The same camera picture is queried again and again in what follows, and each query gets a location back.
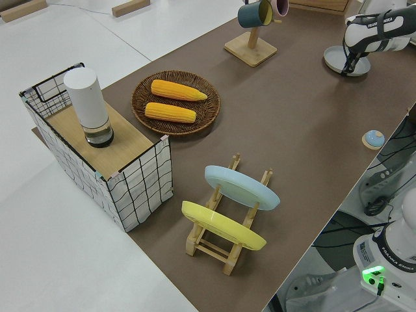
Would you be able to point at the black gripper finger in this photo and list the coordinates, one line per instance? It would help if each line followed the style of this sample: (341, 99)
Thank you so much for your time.
(350, 68)

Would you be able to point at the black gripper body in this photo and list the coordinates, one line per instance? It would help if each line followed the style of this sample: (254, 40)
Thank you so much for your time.
(353, 55)

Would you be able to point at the gray round plate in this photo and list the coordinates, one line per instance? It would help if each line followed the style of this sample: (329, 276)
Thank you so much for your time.
(331, 58)

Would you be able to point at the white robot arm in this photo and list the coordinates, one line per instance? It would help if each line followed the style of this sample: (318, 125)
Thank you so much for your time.
(364, 37)

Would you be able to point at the light blue plate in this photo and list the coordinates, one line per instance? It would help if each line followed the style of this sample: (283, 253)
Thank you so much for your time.
(240, 188)

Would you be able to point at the yellow plate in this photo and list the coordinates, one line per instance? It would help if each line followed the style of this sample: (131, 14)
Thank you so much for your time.
(221, 224)

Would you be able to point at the wooden plate rack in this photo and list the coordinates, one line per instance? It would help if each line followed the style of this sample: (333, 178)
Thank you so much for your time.
(208, 250)

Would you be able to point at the wooden drawer box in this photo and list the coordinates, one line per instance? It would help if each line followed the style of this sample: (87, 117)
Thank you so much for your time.
(318, 4)

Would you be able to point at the blue dome timer wooden base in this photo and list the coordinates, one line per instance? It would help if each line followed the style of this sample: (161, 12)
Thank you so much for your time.
(373, 139)

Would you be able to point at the brown table mat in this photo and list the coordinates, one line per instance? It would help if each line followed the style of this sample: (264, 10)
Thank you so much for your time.
(292, 130)

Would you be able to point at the pink mug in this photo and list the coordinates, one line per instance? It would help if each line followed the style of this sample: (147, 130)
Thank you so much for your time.
(280, 6)

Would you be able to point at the wooden mug stand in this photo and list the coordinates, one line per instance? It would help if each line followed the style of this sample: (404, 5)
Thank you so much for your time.
(250, 53)

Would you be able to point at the dark teal mug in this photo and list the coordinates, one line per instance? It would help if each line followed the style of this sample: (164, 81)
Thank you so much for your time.
(250, 14)

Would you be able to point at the round wicker basket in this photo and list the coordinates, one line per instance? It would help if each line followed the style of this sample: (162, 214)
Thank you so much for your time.
(208, 110)

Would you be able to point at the yellow corn cob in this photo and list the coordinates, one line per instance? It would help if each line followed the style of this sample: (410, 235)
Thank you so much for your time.
(175, 90)
(169, 112)

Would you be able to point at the wooden block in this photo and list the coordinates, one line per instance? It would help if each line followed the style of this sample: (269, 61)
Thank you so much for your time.
(22, 10)
(130, 8)

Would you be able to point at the wooden basket lid board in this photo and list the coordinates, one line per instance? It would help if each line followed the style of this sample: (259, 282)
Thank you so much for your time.
(126, 146)

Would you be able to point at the white cylinder with glass base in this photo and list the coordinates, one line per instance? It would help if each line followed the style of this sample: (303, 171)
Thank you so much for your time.
(86, 100)

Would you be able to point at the dark round base plate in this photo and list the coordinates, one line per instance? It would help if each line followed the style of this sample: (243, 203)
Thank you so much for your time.
(334, 247)

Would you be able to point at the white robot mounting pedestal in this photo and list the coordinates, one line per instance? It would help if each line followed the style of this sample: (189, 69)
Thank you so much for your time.
(318, 292)

